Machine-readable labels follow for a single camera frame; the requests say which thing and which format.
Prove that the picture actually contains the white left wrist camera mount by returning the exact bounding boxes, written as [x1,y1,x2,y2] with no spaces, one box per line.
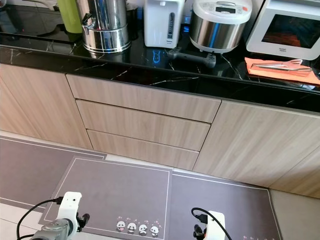
[55,191,84,224]

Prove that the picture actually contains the white microwave oven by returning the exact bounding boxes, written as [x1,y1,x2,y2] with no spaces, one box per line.
[245,0,320,61]

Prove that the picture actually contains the plain grey floor mat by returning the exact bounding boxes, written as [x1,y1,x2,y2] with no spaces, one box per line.
[0,136,107,211]
[167,171,284,240]

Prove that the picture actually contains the stainless steel water urn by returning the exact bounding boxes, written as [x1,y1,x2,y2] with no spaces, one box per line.
[76,0,131,55]

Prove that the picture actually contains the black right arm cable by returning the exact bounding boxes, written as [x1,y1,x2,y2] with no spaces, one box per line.
[190,207,235,240]

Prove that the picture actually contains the black handle tool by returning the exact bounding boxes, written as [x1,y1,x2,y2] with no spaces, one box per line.
[168,47,217,70]

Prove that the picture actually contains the light wood cabinet door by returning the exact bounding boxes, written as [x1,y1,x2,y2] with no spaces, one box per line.
[192,99,320,189]
[269,159,320,199]
[0,62,94,150]

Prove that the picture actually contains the metal tongs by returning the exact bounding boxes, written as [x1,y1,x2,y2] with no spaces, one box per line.
[252,58,312,76]

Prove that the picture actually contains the orange cloth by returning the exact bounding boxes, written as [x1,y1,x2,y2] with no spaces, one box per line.
[244,56,320,86]

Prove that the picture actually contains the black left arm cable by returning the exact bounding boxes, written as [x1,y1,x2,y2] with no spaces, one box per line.
[16,196,66,240]

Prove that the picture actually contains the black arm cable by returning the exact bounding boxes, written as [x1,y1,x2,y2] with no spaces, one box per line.
[190,207,235,240]
[16,196,66,240]

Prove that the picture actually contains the grey floor mat with pandas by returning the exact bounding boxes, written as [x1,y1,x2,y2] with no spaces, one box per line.
[39,155,174,240]

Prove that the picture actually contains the white and steel rice cooker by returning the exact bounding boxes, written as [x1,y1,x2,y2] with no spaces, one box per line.
[188,0,254,55]

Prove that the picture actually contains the white electric thermo pot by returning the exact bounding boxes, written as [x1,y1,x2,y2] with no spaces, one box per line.
[143,0,186,50]

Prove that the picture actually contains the light wood drawer front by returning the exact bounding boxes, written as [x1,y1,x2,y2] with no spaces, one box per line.
[74,99,212,152]
[85,128,201,171]
[65,73,222,124]

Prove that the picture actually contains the green bottle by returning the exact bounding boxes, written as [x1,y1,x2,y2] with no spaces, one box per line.
[56,0,84,35]

